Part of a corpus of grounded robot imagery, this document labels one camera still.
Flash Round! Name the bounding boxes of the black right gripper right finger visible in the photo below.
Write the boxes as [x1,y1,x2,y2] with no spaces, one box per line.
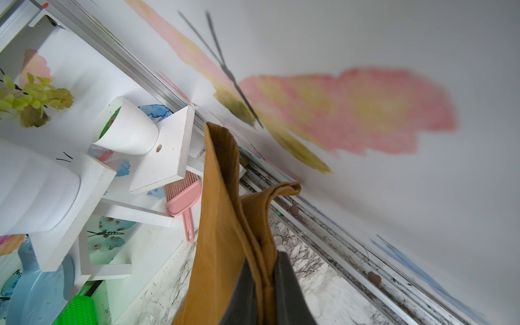
[273,251,317,325]

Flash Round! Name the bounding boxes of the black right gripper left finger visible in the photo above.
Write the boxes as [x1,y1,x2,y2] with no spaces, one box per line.
[219,260,258,325]

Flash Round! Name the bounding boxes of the brown long pants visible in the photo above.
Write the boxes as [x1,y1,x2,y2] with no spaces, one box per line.
[173,123,301,324]

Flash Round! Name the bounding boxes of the pink dustpan brush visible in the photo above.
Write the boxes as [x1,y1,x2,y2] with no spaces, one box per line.
[164,171,203,242]

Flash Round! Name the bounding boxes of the white step shelf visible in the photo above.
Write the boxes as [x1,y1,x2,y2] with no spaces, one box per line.
[1,1,195,324]

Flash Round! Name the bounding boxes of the green plastic basket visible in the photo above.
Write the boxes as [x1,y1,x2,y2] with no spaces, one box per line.
[53,296,98,325]

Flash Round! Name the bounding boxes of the light blue round plate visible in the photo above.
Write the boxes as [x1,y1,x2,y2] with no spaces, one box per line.
[6,240,74,325]

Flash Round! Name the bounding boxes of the small white pot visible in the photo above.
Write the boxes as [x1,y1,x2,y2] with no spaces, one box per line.
[92,97,159,155]

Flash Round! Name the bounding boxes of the white potted flower plant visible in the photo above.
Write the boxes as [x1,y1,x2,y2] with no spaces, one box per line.
[1,73,81,236]

